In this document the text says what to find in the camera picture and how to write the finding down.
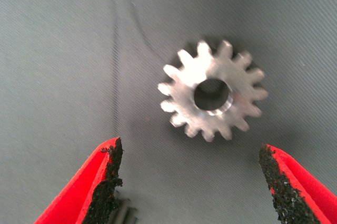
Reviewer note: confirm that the small steel gear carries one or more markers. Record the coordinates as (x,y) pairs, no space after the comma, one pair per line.
(184,81)

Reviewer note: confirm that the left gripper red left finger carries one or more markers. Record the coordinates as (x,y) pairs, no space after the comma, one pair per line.
(89,187)

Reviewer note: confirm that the dark grey table cloth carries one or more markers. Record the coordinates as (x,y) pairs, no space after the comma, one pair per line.
(65,50)

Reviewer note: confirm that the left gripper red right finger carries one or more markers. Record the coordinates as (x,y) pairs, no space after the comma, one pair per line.
(297,195)

